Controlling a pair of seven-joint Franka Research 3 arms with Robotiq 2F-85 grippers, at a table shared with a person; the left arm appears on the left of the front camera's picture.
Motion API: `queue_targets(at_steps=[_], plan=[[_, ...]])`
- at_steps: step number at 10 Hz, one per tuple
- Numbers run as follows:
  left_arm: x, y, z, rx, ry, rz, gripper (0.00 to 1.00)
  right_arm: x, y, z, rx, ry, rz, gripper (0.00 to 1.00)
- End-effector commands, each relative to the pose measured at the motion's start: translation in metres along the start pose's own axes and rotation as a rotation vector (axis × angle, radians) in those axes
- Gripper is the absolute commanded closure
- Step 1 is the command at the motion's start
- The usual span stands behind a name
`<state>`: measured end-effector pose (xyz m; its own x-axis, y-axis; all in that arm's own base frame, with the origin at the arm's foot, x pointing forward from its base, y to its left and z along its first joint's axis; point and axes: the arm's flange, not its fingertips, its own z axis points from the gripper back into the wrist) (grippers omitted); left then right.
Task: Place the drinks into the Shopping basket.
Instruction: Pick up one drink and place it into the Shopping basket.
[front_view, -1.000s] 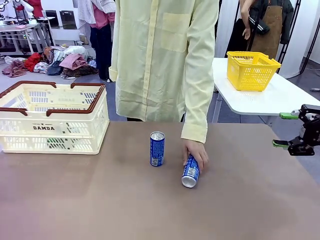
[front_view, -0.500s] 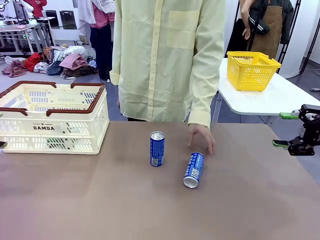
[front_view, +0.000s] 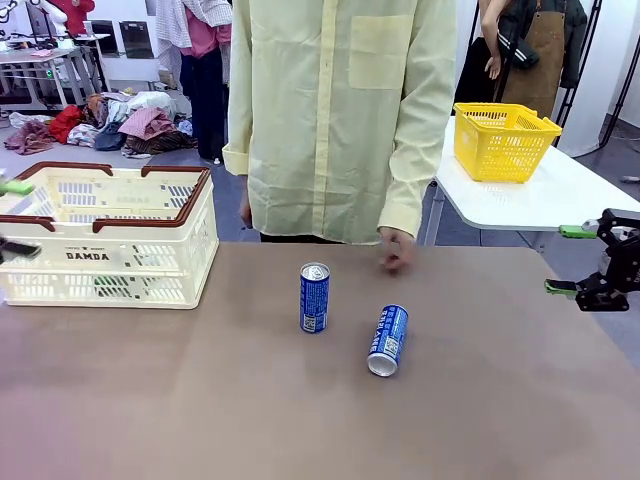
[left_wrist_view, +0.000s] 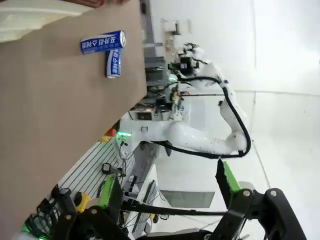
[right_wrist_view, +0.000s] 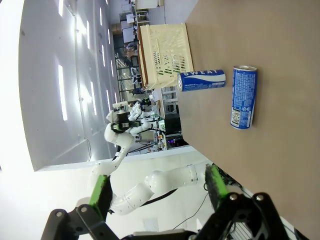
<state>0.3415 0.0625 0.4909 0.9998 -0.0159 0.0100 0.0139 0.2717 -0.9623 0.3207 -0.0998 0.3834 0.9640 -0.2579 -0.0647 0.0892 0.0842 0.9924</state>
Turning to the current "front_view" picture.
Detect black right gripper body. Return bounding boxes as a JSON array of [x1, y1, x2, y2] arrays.
[[612, 238, 640, 302]]

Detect blue drink can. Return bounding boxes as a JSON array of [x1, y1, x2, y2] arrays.
[[298, 262, 331, 335], [366, 303, 410, 378]]

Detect person right forearm yellow sleeve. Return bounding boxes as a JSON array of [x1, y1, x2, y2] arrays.
[[222, 89, 261, 177]]

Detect person left forearm yellow sleeve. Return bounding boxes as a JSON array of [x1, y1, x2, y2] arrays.
[[377, 114, 459, 240]]

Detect yellow plastic basket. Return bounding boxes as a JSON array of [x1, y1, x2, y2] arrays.
[[452, 102, 564, 184]]

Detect person left hand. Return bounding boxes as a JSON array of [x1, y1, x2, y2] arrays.
[[377, 225, 417, 276]]

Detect person right hand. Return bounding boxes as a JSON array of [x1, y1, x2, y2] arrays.
[[238, 192, 257, 232]]

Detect white folding table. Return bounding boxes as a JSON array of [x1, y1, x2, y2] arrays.
[[430, 115, 640, 235]]

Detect black light stand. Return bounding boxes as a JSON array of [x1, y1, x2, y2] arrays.
[[597, 0, 640, 149], [552, 0, 604, 149]]

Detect grey background desk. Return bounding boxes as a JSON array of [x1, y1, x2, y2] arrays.
[[0, 33, 112, 109]]

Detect pile of colourful clothes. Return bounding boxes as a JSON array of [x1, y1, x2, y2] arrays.
[[3, 89, 199, 159]]

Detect red and white figure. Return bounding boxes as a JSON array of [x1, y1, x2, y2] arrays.
[[29, 0, 96, 39]]

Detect bystander in brown apron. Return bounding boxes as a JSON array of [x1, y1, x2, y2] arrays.
[[479, 0, 589, 121]]

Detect bystander in pink shirt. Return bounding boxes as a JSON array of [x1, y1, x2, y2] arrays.
[[155, 0, 234, 164]]

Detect person torso yellow shirt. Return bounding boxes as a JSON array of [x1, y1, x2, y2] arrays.
[[222, 0, 459, 246]]

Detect cream shopping basket brown handles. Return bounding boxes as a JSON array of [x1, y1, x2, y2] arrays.
[[0, 160, 220, 310]]

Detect dark wall appliance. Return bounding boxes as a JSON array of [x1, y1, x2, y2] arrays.
[[118, 19, 155, 60], [92, 19, 119, 59]]

